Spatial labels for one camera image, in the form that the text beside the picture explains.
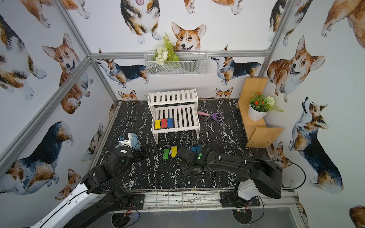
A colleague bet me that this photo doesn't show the yellow eraser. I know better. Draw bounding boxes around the yellow eraser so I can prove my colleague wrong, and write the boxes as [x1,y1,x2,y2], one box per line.
[154,119,161,130]
[170,146,178,157]

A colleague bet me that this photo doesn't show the white wooden shelf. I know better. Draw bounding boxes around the white wooden shelf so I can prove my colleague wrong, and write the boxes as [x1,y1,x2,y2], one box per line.
[147,88,200,143]

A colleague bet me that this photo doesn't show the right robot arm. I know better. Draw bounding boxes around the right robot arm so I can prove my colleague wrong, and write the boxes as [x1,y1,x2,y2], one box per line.
[176,147,282,200]

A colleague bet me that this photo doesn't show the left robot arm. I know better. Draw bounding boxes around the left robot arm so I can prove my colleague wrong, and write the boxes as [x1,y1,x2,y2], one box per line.
[33,145,147,228]

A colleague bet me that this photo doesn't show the wooden corner shelf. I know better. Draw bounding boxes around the wooden corner shelf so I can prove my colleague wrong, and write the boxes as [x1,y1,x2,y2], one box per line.
[237,78,283,148]

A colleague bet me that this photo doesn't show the teal dustpan with brush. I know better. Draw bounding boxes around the teal dustpan with brush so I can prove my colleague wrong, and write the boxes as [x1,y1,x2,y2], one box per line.
[128,133,141,150]

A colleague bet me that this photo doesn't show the purple pink toy rake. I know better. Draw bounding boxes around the purple pink toy rake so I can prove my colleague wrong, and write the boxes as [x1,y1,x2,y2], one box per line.
[197,111,224,122]

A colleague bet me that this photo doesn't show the potted plant white pot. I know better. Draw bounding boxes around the potted plant white pot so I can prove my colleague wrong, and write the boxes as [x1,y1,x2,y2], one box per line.
[248,92,284,121]

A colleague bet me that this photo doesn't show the artificial fern white flowers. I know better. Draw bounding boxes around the artificial fern white flowers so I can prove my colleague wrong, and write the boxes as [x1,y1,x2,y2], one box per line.
[152,33,180,66]

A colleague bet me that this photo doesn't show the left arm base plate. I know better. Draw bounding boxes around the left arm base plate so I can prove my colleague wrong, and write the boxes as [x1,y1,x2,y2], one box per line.
[119,194,145,211]

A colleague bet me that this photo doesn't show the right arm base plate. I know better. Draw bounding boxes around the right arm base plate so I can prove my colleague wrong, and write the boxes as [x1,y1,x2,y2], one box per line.
[220,192,261,209]

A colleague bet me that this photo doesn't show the white wire basket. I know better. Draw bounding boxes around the white wire basket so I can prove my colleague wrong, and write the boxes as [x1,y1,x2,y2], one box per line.
[144,51,208,76]

